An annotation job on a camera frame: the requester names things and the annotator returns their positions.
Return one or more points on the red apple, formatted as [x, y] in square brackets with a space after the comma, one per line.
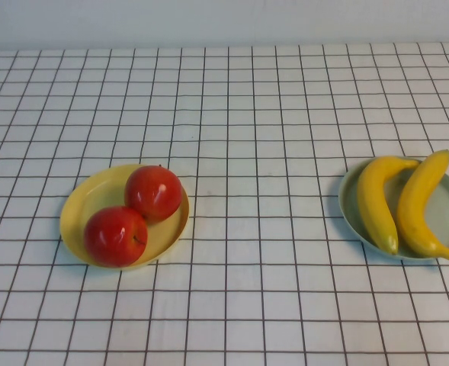
[153, 192]
[115, 236]

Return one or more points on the yellow banana green tip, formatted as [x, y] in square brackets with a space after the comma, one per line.
[374, 206]

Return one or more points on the yellow round plate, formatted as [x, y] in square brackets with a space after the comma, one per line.
[94, 190]

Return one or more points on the pale green round plate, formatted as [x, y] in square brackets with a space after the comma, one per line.
[445, 213]

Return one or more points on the white grid-pattern tablecloth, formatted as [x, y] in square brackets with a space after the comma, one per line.
[247, 114]

